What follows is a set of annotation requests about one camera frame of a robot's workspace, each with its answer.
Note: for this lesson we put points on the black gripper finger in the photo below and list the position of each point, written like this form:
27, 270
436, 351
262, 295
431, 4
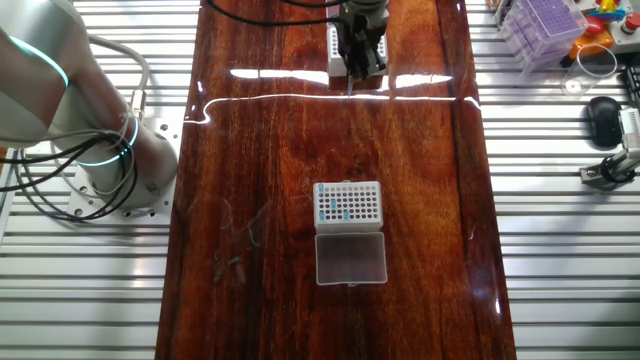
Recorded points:
354, 65
375, 57

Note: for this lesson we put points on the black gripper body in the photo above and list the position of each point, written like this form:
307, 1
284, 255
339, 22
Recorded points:
360, 32

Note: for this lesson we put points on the blue pipette tip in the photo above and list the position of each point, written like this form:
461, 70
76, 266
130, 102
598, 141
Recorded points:
320, 187
333, 203
321, 215
345, 215
350, 86

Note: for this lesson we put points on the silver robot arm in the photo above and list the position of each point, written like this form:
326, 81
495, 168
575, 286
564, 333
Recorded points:
125, 165

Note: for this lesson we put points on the white pipette tip holder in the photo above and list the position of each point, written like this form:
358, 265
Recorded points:
350, 260
334, 65

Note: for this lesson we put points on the purple pipette tip box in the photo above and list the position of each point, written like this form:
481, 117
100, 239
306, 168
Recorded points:
550, 25

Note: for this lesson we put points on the large brown wooden board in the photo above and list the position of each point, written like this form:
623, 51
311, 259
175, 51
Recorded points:
280, 200

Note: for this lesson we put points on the clear plastic cup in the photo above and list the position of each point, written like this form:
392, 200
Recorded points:
575, 85

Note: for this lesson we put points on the orange box red button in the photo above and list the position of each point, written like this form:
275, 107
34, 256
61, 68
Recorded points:
595, 37

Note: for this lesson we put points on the small colourful toy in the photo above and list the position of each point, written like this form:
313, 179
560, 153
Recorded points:
607, 9

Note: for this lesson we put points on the black computer mouse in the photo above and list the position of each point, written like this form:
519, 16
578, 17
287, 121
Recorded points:
604, 122

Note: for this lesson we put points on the grey box red button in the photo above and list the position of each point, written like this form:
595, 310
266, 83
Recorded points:
627, 35

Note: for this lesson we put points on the black keyboard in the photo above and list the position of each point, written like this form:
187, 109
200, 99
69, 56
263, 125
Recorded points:
632, 87

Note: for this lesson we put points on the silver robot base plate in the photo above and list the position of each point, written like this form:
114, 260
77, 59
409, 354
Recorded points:
165, 130

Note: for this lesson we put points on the small silver mounted camera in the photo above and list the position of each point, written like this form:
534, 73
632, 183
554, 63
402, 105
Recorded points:
631, 127

